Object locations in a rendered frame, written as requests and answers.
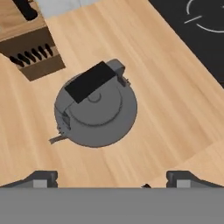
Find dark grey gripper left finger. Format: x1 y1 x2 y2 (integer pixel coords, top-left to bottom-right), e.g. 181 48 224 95
0 170 59 189

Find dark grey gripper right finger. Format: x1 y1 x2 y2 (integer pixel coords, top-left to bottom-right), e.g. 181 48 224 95
165 170 224 189

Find wooden knife block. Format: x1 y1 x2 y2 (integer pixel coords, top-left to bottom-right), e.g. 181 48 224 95
0 0 67 82

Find black hob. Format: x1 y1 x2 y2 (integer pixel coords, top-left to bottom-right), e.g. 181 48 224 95
148 0 224 88

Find grey kettle with black handle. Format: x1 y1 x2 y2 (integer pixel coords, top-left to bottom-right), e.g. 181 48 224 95
48 58 138 149

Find black knife handle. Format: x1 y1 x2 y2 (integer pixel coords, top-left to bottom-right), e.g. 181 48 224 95
12 0 39 22

